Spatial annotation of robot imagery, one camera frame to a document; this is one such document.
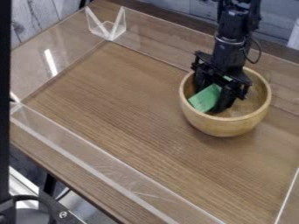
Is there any green rectangular block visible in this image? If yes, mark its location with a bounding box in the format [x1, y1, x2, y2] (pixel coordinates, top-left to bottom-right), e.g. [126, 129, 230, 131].
[189, 82, 223, 113]

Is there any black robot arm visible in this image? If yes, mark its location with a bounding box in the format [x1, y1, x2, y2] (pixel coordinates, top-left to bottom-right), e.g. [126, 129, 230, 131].
[189, 0, 261, 113]

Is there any brown wooden bowl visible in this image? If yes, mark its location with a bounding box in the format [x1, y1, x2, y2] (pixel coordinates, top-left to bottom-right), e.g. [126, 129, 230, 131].
[179, 68, 273, 137]

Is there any clear acrylic tray wall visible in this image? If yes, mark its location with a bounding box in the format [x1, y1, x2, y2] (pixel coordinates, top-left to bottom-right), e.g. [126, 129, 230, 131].
[11, 2, 299, 224]

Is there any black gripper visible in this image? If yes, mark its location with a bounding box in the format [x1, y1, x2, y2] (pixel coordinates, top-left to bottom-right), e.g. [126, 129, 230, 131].
[191, 35, 253, 113]

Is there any black cable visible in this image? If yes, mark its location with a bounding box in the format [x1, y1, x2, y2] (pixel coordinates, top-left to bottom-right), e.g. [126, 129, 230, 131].
[11, 194, 61, 224]

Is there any black table leg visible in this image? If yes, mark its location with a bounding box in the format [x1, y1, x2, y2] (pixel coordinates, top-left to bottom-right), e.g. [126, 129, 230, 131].
[43, 174, 58, 196]

